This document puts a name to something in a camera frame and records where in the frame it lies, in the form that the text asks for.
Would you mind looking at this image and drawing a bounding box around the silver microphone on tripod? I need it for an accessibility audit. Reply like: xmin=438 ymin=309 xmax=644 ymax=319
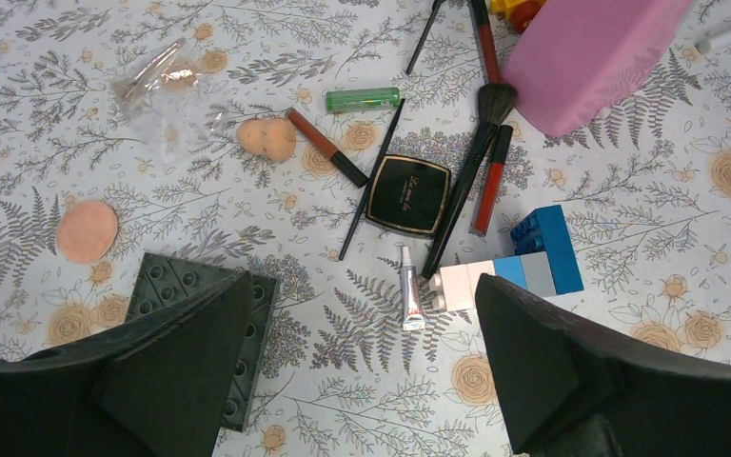
xmin=405 ymin=0 xmax=445 ymax=76

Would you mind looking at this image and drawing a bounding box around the dark red lip pencil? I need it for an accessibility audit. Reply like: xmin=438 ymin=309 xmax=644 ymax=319
xmin=469 ymin=0 xmax=503 ymax=83

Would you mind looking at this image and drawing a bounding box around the white blue brick stack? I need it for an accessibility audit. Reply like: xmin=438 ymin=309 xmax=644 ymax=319
xmin=429 ymin=205 xmax=584 ymax=311

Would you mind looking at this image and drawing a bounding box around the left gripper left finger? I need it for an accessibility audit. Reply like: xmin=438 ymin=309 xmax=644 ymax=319
xmin=0 ymin=272 xmax=253 ymax=456

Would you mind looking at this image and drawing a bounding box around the black square compact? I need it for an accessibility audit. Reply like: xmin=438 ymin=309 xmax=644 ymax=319
xmin=365 ymin=154 xmax=450 ymax=238

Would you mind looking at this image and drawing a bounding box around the red lip gloss tube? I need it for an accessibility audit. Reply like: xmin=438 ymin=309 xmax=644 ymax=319
xmin=471 ymin=125 xmax=513 ymax=237

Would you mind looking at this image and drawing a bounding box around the small silver cosmetic tube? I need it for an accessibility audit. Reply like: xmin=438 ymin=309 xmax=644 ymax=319
xmin=400 ymin=246 xmax=426 ymax=331

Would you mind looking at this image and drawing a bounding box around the beige makeup sponge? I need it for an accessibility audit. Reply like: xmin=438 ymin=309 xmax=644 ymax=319
xmin=236 ymin=117 xmax=297 ymax=162

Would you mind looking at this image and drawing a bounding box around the yellow toy piece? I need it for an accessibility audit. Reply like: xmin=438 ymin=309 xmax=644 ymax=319
xmin=489 ymin=0 xmax=545 ymax=33

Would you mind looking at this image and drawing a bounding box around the green lip balm tube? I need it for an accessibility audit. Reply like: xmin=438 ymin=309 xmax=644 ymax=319
xmin=325 ymin=87 xmax=401 ymax=114

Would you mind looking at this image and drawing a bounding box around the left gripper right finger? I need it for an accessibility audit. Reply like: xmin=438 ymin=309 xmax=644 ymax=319
xmin=475 ymin=274 xmax=731 ymax=456

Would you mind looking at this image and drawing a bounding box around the round orange powder puff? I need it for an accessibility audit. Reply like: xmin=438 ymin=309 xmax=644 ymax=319
xmin=56 ymin=200 xmax=118 ymax=264

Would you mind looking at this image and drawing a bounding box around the pink foam wedge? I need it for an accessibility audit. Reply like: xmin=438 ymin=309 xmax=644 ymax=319
xmin=502 ymin=0 xmax=691 ymax=136

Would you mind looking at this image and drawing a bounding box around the thin black eyeliner pencil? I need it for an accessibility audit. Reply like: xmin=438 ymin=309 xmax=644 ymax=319
xmin=338 ymin=98 xmax=405 ymax=261

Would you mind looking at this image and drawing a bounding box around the clear plastic wrapper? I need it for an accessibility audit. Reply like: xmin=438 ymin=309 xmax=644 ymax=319
xmin=110 ymin=37 xmax=227 ymax=164

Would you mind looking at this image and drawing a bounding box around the brown lip gloss tube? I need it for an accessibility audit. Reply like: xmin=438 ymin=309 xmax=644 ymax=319
xmin=286 ymin=109 xmax=368 ymax=189

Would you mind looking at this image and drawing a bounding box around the black makeup brush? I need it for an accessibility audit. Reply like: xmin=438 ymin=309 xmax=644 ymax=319
xmin=422 ymin=83 xmax=518 ymax=279

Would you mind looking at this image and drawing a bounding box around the dark green lego baseplate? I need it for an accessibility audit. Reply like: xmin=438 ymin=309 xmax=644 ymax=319
xmin=126 ymin=252 xmax=278 ymax=432

